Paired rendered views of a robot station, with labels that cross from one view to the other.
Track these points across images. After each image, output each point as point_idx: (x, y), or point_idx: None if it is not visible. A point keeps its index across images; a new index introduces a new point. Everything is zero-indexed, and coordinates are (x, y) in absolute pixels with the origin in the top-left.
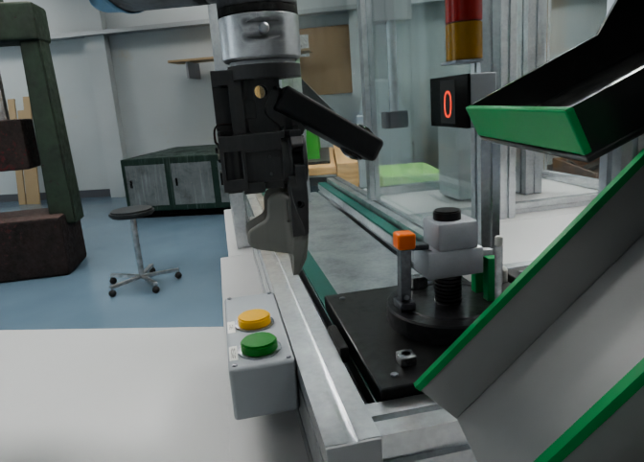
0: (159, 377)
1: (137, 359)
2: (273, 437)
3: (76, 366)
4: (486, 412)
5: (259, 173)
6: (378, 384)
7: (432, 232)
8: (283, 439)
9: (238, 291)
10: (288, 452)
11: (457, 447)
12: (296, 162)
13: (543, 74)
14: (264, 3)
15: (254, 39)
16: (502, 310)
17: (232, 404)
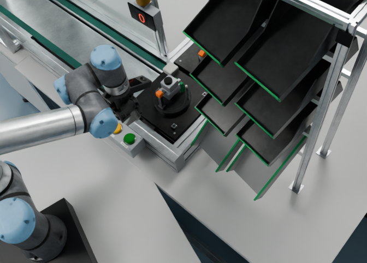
0: (80, 152)
1: (61, 149)
2: (139, 153)
3: (42, 165)
4: (205, 143)
5: (128, 112)
6: (172, 138)
7: (166, 88)
8: (142, 152)
9: (55, 91)
10: (147, 155)
11: None
12: (135, 103)
13: (207, 95)
14: (123, 82)
15: (122, 90)
16: (204, 127)
17: (116, 149)
